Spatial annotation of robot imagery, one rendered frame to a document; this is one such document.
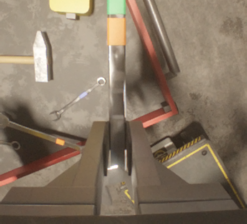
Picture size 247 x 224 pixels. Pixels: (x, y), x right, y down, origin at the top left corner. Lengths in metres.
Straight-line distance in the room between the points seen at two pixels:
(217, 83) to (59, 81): 1.29
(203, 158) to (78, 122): 1.02
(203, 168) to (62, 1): 1.26
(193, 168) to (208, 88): 0.60
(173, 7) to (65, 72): 1.09
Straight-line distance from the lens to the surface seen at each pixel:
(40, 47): 0.43
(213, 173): 1.44
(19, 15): 0.48
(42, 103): 0.48
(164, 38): 0.51
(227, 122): 1.70
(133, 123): 0.15
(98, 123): 0.15
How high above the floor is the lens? 1.33
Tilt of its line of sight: 74 degrees down
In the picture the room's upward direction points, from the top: 174 degrees clockwise
